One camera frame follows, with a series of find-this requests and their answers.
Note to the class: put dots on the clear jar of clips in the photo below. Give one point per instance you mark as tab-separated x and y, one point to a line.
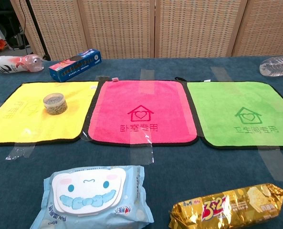
55	104

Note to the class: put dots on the gold biscuit packet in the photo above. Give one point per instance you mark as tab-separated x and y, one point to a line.
227	207

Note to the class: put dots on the pink microfibre cloth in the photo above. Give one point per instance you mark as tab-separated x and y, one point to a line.
141	112

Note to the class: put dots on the wooden woven folding screen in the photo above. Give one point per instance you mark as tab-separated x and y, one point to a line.
141	26

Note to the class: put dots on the yellow microfibre cloth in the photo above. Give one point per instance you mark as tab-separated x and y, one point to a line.
36	114

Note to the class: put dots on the blue wet wipes pack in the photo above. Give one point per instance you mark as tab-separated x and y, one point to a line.
93	198

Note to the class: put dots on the green microfibre cloth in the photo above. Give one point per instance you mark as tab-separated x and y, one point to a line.
241	114

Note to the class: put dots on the white red drink bottle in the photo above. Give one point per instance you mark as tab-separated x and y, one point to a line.
14	64

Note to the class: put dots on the blue cardboard wrap box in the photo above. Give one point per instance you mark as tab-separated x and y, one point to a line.
75	65

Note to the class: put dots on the clear crumpled plastic bottle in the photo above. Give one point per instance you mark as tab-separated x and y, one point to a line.
277	65

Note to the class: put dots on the black tripod stand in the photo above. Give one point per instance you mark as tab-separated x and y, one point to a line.
37	28

